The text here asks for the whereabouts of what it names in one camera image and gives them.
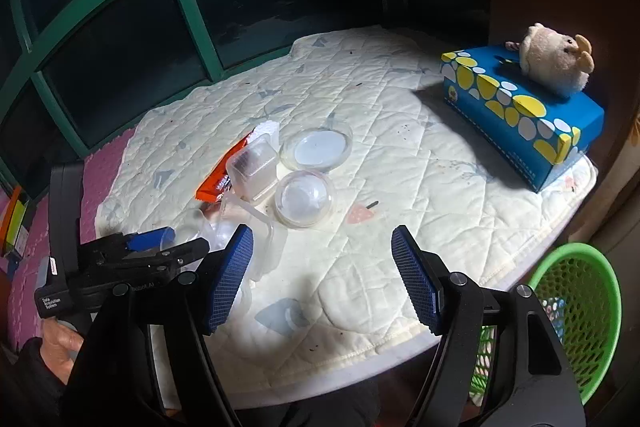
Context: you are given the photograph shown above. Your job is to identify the orange snack wrapper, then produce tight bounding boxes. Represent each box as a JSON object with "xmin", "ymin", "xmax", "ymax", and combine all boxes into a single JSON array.
[{"xmin": 195, "ymin": 131, "xmax": 254, "ymax": 204}]

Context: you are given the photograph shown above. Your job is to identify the clear plastic cup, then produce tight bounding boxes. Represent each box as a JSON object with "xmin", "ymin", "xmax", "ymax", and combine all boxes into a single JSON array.
[{"xmin": 216, "ymin": 193, "xmax": 277, "ymax": 283}]

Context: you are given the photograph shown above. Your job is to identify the clear square plastic box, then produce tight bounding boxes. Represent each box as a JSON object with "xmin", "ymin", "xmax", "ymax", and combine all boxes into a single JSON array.
[{"xmin": 226, "ymin": 136, "xmax": 279, "ymax": 204}]

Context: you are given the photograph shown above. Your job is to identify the clear round capsule half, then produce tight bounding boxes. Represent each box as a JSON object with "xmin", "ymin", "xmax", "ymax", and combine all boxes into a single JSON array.
[{"xmin": 273, "ymin": 170, "xmax": 334, "ymax": 229}]

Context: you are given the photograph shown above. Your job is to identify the clear round lid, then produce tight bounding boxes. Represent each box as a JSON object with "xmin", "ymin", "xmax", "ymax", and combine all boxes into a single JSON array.
[{"xmin": 280, "ymin": 122, "xmax": 352, "ymax": 173}]

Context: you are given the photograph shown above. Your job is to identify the person's left hand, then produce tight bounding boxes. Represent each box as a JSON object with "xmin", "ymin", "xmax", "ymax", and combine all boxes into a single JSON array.
[{"xmin": 40, "ymin": 317, "xmax": 84, "ymax": 385}]

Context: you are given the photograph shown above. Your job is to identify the green plastic mesh basket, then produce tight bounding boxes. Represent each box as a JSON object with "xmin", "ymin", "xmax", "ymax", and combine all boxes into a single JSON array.
[{"xmin": 468, "ymin": 241, "xmax": 624, "ymax": 407}]

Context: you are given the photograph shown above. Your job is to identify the cream quilted mat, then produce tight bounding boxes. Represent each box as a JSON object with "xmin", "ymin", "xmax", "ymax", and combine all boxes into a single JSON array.
[{"xmin": 94, "ymin": 27, "xmax": 598, "ymax": 409}]

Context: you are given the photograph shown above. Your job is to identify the blue yellow dotted tissue box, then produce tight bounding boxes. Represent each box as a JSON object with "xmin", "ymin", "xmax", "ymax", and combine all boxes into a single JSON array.
[{"xmin": 440, "ymin": 46, "xmax": 604, "ymax": 192}]

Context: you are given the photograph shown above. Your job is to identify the beige plush toy animal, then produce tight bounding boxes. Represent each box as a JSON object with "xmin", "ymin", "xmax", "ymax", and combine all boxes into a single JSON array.
[{"xmin": 504, "ymin": 23, "xmax": 594, "ymax": 98}]

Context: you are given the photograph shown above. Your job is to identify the green window frame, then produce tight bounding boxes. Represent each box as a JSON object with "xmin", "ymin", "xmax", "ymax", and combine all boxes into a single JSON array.
[{"xmin": 1, "ymin": 0, "xmax": 380, "ymax": 198}]

